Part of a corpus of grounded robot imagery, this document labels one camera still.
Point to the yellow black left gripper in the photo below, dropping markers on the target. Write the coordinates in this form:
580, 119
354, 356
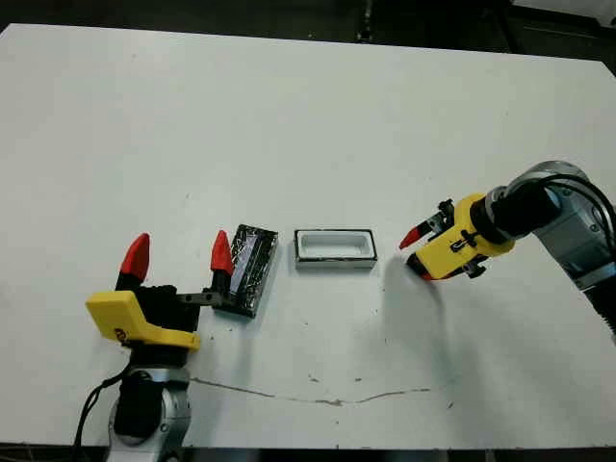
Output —
144, 317

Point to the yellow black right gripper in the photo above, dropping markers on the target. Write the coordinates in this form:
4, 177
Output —
457, 240

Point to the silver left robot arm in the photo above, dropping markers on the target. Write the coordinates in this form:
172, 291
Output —
149, 404

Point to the box base with white insert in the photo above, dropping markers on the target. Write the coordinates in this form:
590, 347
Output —
334, 248

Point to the white side table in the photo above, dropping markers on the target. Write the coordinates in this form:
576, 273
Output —
568, 7

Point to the grey metal floor post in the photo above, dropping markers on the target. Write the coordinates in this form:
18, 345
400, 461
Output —
366, 19

